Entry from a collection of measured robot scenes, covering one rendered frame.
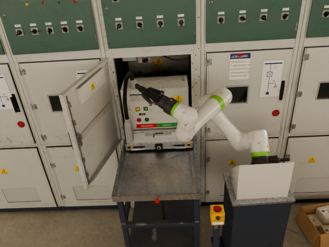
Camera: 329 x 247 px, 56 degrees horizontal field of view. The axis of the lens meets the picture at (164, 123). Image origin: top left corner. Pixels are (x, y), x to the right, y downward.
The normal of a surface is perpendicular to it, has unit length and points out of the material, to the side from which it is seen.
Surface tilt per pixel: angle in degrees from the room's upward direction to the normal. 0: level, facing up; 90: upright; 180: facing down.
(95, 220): 0
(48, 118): 90
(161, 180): 0
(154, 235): 0
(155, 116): 90
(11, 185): 90
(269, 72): 90
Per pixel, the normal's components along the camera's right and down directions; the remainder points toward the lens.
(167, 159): -0.06, -0.85
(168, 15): -0.02, 0.53
